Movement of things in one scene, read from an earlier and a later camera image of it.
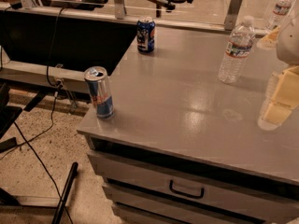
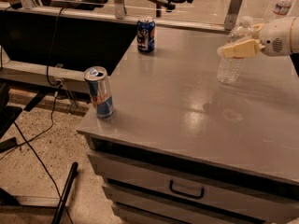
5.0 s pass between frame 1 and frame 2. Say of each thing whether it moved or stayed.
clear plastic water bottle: stayed
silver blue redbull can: stayed
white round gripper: moved
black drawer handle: stayed
